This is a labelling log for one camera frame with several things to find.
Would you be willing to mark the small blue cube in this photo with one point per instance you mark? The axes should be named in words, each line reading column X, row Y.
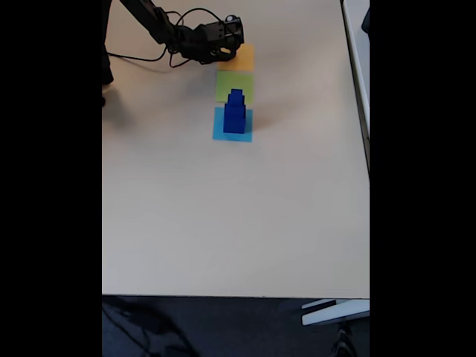
column 236, row 93

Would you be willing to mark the medium blue cube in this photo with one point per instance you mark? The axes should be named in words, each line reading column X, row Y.
column 235, row 108

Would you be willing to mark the orange paper square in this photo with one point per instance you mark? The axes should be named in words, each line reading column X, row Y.
column 244, row 61

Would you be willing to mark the green paper square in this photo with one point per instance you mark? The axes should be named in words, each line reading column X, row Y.
column 223, row 83

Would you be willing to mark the light blue paper square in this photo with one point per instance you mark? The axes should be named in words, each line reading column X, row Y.
column 238, row 137

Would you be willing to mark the large blue cube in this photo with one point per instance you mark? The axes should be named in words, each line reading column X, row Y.
column 234, row 126

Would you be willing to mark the white neighbouring desk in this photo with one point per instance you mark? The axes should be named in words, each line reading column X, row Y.
column 359, row 56

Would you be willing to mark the dark object on desk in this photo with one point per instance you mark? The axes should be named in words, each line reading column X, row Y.
column 366, row 20

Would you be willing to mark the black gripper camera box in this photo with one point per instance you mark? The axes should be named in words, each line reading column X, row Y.
column 234, row 29

